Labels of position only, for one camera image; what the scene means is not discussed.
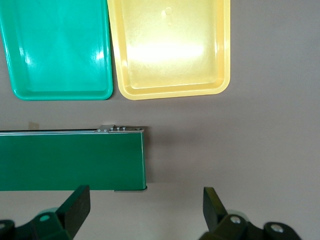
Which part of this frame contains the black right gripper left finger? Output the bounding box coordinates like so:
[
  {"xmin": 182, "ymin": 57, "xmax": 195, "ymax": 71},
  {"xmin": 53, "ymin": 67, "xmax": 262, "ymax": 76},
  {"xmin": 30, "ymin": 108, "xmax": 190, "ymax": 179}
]
[{"xmin": 0, "ymin": 184, "xmax": 91, "ymax": 240}]

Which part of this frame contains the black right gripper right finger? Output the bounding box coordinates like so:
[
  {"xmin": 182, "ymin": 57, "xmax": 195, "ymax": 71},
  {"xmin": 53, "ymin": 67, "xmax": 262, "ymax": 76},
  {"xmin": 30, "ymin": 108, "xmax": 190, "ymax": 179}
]
[{"xmin": 199, "ymin": 186, "xmax": 305, "ymax": 240}]

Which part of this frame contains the green conveyor belt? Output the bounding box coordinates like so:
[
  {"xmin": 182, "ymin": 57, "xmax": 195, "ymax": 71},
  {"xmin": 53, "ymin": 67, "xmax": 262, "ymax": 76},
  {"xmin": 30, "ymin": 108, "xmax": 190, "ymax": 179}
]
[{"xmin": 0, "ymin": 124, "xmax": 148, "ymax": 193}]

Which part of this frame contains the green plastic tray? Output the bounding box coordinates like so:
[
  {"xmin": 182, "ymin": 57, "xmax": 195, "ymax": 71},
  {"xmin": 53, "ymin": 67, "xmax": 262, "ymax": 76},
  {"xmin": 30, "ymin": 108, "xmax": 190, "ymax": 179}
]
[{"xmin": 0, "ymin": 0, "xmax": 114, "ymax": 101}]

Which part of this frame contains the yellow plastic tray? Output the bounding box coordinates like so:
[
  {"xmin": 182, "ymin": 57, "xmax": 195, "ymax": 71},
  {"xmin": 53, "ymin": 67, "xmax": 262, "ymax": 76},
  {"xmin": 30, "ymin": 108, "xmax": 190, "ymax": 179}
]
[{"xmin": 106, "ymin": 0, "xmax": 231, "ymax": 101}]

